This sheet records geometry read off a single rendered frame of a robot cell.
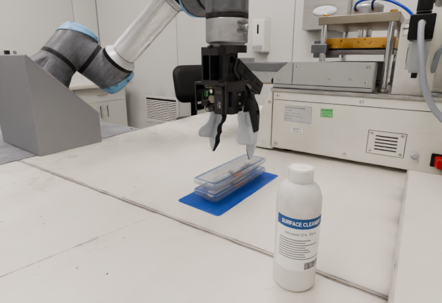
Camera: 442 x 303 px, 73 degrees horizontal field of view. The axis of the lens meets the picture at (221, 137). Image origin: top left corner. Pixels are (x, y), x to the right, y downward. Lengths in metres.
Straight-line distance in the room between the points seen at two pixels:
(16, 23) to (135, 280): 3.35
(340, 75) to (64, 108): 0.75
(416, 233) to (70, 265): 0.45
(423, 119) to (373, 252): 0.38
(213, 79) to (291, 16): 2.07
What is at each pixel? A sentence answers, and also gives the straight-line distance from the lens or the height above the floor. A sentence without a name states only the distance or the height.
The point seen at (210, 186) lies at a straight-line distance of 0.54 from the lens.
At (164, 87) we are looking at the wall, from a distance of 3.31.
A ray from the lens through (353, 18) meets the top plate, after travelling 0.83.
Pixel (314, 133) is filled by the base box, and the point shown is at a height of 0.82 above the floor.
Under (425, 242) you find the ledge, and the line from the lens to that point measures 0.46.
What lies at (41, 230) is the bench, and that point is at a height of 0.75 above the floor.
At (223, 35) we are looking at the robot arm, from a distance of 0.52.
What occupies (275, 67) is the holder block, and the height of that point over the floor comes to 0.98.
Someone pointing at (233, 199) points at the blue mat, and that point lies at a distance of 0.58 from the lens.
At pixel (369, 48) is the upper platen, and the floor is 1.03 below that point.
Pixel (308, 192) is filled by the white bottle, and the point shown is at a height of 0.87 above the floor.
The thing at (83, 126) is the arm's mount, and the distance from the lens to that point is 0.99.
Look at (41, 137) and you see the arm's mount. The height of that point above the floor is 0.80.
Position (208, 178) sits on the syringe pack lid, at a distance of 0.56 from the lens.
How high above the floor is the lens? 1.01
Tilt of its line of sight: 15 degrees down
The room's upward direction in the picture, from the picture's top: straight up
